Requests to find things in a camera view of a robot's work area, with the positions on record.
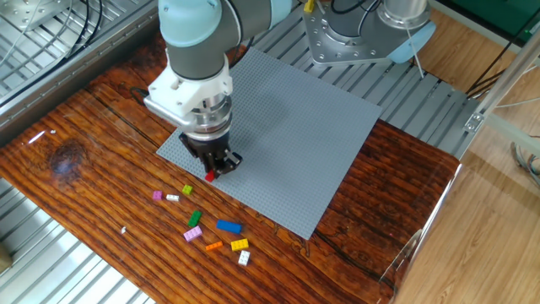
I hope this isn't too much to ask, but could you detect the dark green Lego brick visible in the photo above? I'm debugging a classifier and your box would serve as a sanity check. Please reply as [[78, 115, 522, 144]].
[[186, 209, 203, 229]]

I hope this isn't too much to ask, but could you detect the silver robot mounting plate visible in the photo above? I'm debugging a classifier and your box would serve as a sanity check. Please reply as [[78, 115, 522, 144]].
[[302, 0, 396, 67]]

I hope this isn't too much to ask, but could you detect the aluminium table edge rail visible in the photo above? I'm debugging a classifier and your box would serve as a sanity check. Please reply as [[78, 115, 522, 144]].
[[0, 6, 160, 147]]

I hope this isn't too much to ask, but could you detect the grey Lego baseplate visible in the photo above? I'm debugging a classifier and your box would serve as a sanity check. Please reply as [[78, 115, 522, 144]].
[[155, 46, 383, 241]]

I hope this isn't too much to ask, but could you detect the grey cable coil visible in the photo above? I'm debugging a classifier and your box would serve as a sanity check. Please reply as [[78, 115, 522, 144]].
[[510, 141, 540, 189]]

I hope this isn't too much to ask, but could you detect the thin black cable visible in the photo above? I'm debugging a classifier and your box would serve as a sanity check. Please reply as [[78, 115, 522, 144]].
[[58, 0, 105, 62]]

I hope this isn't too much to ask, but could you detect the silver perforated mount plate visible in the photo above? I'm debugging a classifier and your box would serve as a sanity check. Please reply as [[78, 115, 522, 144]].
[[0, 0, 71, 31]]

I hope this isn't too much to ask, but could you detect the aluminium frame post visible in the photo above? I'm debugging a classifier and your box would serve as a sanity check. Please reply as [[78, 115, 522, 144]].
[[463, 29, 540, 134]]

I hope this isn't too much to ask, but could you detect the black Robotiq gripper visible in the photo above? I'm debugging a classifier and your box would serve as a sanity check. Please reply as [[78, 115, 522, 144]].
[[179, 130, 244, 178]]

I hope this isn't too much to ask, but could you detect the pink Lego brick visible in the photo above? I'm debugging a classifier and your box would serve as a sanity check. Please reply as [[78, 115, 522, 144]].
[[183, 225, 203, 243]]

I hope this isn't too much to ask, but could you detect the long blue Lego brick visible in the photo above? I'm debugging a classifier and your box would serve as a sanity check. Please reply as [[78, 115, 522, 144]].
[[216, 219, 243, 236]]

